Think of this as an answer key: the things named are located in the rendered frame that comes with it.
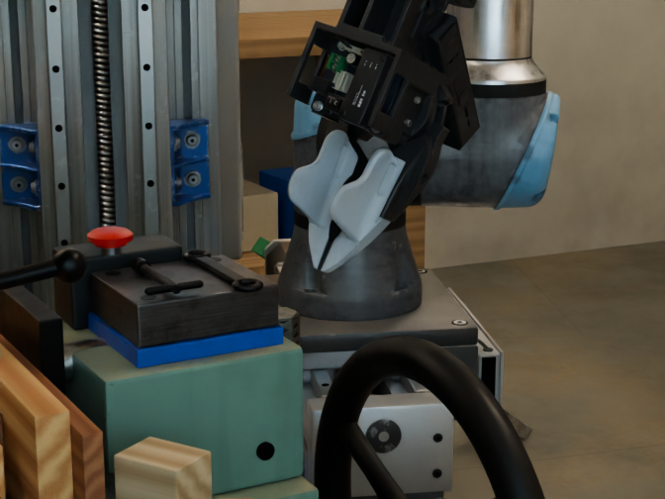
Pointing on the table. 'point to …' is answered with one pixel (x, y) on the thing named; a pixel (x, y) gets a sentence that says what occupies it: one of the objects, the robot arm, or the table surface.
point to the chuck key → (161, 279)
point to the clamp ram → (40, 335)
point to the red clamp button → (110, 237)
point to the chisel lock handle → (70, 270)
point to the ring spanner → (223, 271)
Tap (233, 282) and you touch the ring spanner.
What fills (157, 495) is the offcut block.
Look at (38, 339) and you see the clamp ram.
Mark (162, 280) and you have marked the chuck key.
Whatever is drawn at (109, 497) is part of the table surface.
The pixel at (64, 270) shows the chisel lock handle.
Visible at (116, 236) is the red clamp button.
